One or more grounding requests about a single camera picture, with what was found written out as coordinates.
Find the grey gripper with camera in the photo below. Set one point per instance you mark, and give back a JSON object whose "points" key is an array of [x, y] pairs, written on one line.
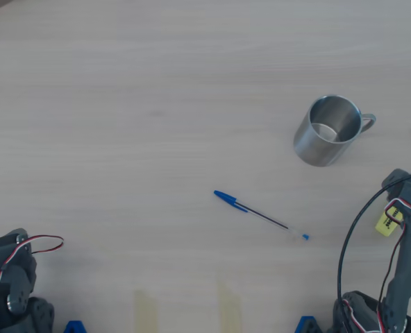
{"points": [[407, 189]]}

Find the yellow highlighter pen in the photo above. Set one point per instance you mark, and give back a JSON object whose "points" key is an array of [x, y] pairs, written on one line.
{"points": [[386, 225]]}

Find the silver metal cup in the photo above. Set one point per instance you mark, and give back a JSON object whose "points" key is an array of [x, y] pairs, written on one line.
{"points": [[316, 145]]}

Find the blue ballpoint pen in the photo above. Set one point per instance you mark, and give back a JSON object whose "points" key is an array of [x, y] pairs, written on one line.
{"points": [[224, 196]]}

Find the yellowish masking tape strip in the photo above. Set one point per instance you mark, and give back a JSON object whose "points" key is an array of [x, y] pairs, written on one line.
{"points": [[146, 312], [230, 308]]}

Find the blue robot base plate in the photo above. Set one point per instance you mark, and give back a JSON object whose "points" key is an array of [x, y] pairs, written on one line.
{"points": [[75, 327], [308, 326]]}

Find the grey robot arm without camera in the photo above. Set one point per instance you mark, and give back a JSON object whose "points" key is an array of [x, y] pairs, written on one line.
{"points": [[14, 288]]}

